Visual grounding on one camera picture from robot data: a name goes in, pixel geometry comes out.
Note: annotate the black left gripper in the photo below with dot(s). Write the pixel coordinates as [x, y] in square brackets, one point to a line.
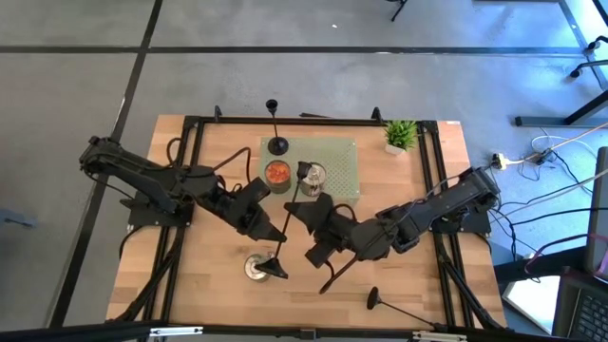
[233, 206]

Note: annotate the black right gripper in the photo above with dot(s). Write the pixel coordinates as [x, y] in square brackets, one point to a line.
[344, 233]

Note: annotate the silver ribbed lidded candle tin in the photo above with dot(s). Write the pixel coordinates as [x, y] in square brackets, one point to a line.
[316, 183]
[252, 268]

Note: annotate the black metal candlestick holder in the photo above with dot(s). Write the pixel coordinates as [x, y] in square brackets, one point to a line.
[278, 145]
[373, 299]
[273, 268]

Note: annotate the tin with orange candle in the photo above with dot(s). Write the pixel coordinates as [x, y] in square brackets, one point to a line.
[278, 175]

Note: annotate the green perforated metal rack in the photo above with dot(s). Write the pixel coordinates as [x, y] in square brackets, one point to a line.
[339, 161]

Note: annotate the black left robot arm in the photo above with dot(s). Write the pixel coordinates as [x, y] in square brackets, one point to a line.
[142, 173]

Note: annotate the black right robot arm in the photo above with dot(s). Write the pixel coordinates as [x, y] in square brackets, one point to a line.
[442, 202]

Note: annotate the thin black stick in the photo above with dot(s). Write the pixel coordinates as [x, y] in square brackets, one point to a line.
[313, 115]

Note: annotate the black aluminium crossbeam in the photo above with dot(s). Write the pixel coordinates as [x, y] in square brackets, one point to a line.
[304, 335]

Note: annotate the small potted green plant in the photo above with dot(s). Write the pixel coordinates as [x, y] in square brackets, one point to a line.
[401, 134]

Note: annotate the white power strip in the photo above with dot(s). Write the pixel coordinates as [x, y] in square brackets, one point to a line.
[499, 161]

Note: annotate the black chair leg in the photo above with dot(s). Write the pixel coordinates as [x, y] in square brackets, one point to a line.
[398, 9]

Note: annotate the white sheet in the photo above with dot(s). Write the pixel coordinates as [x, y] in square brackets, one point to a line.
[532, 297]

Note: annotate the black desk foot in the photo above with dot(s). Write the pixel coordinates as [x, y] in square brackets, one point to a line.
[546, 121]

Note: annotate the grey floor object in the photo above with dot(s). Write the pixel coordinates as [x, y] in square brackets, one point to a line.
[14, 219]

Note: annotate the grey monitor edge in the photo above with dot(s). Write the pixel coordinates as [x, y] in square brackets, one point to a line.
[599, 214]

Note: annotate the dark laptop keyboard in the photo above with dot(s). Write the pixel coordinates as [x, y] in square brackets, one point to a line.
[586, 313]

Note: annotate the black chair base with castors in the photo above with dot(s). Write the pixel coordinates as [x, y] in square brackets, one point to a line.
[591, 46]

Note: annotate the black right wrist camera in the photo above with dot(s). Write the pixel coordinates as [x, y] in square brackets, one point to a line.
[320, 254]

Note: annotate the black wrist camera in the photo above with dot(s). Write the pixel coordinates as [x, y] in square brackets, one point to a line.
[259, 189]
[320, 254]

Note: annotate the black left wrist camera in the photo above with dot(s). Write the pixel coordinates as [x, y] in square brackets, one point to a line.
[259, 189]

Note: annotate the black aluminium table frame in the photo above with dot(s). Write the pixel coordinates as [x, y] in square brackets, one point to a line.
[332, 122]

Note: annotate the silver metal bracket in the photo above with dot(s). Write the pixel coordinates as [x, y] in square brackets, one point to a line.
[439, 336]
[176, 330]

